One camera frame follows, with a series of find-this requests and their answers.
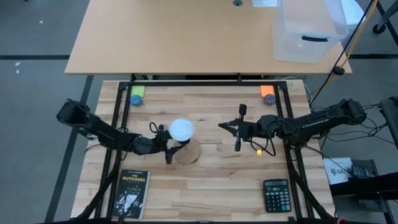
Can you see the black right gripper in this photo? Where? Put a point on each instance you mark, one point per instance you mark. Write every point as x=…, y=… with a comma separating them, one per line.
x=250, y=130

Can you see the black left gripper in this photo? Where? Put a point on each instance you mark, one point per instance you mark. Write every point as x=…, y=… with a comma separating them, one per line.
x=160, y=144

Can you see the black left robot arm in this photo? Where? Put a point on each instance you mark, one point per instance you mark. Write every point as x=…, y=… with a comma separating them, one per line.
x=102, y=132

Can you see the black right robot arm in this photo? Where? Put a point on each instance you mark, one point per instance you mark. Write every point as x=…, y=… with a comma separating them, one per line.
x=317, y=119

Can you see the yellow tape tag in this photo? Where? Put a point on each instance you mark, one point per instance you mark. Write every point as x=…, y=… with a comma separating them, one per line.
x=259, y=153

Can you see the dark patterned tape roll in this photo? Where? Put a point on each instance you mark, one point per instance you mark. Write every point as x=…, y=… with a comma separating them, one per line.
x=270, y=99

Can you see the orange sticky note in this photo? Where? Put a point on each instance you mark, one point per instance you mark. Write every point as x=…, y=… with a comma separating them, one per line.
x=266, y=90

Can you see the blue patterned tape roll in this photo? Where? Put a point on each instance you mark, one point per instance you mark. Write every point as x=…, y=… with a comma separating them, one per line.
x=136, y=100

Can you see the green sticky note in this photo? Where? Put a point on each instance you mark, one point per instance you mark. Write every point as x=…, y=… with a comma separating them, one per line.
x=138, y=91

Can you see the black Outsiders paperback book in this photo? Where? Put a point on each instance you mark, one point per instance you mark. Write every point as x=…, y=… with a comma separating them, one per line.
x=130, y=193

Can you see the black desk calculator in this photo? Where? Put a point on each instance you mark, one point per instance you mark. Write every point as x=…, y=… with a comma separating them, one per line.
x=276, y=196

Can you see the light wooden desk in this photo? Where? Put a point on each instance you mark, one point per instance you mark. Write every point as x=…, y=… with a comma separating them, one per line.
x=171, y=37

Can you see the white printed box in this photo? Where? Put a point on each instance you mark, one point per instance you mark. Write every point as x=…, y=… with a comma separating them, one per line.
x=337, y=171

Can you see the clear plastic storage bin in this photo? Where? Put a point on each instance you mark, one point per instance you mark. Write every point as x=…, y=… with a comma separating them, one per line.
x=308, y=34

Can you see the white desk outlet plate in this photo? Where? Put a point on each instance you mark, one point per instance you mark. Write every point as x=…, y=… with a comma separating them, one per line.
x=264, y=2

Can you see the black equipment cart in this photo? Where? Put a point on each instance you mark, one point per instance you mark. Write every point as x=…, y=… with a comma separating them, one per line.
x=367, y=188

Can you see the black chair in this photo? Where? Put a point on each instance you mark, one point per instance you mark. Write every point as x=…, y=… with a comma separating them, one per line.
x=391, y=121

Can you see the black stand leg with caster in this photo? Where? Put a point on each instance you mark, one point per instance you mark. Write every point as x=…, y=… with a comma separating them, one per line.
x=379, y=29

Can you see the black metal table frame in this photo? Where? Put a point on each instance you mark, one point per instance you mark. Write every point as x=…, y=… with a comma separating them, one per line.
x=202, y=83

